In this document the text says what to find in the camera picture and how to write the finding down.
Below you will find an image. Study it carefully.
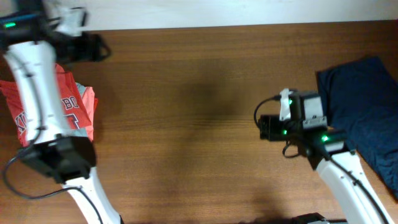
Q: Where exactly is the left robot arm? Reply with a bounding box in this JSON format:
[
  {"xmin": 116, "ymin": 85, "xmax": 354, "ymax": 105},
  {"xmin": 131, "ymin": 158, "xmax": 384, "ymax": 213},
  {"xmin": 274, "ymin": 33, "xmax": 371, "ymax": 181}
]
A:
[{"xmin": 1, "ymin": 0, "xmax": 122, "ymax": 223}]

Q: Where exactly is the folded orange t-shirt underneath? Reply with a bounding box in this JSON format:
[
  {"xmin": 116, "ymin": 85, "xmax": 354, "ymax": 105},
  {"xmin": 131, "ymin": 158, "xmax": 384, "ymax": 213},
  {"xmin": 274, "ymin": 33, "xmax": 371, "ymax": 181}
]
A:
[{"xmin": 82, "ymin": 86, "xmax": 98, "ymax": 141}]

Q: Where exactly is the orange red t-shirt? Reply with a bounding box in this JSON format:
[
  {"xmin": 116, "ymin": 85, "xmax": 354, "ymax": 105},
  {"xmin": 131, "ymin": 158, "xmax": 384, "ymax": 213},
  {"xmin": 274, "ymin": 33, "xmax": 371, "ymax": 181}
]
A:
[{"xmin": 1, "ymin": 64, "xmax": 91, "ymax": 146}]

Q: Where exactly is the folded grey t-shirt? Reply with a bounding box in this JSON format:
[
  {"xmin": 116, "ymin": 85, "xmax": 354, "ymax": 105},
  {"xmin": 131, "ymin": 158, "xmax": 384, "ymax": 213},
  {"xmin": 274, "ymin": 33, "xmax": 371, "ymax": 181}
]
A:
[{"xmin": 74, "ymin": 82, "xmax": 88, "ymax": 138}]

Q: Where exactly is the right black cable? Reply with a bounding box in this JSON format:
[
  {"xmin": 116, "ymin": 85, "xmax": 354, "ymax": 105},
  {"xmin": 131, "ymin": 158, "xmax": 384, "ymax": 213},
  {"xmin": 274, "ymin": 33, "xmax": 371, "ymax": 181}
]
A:
[{"xmin": 253, "ymin": 95, "xmax": 389, "ymax": 224}]

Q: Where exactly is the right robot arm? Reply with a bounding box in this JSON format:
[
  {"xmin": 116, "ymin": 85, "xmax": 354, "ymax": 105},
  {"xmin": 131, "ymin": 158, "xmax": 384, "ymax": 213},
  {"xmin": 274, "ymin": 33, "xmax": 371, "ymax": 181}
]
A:
[{"xmin": 255, "ymin": 114, "xmax": 394, "ymax": 223}]

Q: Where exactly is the navy blue garment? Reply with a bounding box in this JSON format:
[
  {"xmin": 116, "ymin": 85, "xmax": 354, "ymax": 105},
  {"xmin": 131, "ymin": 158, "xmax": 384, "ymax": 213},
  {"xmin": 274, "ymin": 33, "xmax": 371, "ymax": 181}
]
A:
[{"xmin": 317, "ymin": 57, "xmax": 397, "ymax": 197}]

